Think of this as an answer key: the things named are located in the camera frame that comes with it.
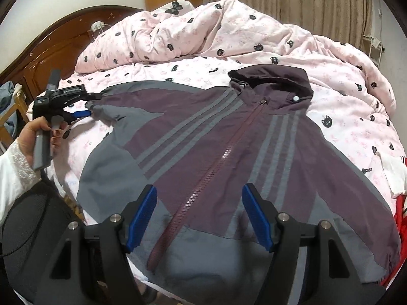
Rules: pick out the white striped cloth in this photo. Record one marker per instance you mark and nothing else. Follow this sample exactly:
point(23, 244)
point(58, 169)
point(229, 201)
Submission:
point(394, 171)

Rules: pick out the blue cloth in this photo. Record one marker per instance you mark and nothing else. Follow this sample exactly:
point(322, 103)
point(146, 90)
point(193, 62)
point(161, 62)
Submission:
point(6, 101)

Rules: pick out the purple grey hooded jacket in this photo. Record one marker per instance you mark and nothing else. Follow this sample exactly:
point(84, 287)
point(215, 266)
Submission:
point(206, 127)

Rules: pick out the wooden chair frame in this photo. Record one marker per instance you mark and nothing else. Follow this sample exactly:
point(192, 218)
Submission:
point(20, 101)

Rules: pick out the white shelf rack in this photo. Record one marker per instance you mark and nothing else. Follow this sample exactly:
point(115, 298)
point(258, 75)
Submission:
point(376, 43)

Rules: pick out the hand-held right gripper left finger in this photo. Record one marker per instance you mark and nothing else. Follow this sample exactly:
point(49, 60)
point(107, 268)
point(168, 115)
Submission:
point(141, 219)

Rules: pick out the white power strip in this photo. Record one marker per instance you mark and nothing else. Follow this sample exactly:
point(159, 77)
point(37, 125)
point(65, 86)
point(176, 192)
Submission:
point(97, 26)

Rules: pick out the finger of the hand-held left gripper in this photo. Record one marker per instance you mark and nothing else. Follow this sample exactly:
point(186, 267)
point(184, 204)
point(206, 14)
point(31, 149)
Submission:
point(89, 95)
point(81, 113)

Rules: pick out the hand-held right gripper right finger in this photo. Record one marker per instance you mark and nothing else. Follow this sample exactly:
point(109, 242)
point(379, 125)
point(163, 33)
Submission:
point(257, 216)

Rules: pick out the pink printed quilt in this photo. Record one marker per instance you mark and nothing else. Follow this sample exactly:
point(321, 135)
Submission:
point(222, 31)

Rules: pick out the red cloth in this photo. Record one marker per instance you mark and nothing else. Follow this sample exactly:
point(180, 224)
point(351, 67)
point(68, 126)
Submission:
point(399, 235)

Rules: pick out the person's left hand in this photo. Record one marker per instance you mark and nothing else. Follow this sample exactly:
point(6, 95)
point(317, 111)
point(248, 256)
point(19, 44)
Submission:
point(27, 139)

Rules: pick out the person's left forearm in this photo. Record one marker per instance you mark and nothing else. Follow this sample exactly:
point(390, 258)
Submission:
point(12, 178)

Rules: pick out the dark wooden headboard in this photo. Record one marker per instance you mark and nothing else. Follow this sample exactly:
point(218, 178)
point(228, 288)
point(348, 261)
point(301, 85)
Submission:
point(57, 47)

